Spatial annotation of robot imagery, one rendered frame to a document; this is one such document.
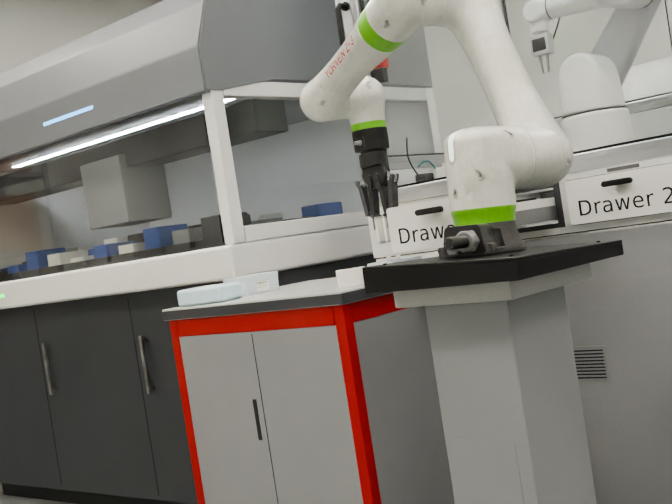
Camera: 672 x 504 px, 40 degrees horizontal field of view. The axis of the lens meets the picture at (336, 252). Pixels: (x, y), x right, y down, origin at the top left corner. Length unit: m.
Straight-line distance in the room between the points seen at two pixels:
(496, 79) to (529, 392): 0.66
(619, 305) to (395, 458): 0.66
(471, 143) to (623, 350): 0.79
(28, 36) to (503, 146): 4.98
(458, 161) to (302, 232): 1.25
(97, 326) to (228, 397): 1.18
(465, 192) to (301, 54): 1.44
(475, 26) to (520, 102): 0.21
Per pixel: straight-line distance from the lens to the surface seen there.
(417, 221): 2.18
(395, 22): 2.02
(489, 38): 2.03
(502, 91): 1.98
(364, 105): 2.37
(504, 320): 1.73
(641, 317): 2.32
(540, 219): 2.30
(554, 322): 1.84
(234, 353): 2.29
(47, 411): 3.81
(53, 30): 6.59
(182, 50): 2.86
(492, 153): 1.79
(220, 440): 2.40
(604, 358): 2.38
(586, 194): 2.32
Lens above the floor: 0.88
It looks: 1 degrees down
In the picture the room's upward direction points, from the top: 9 degrees counter-clockwise
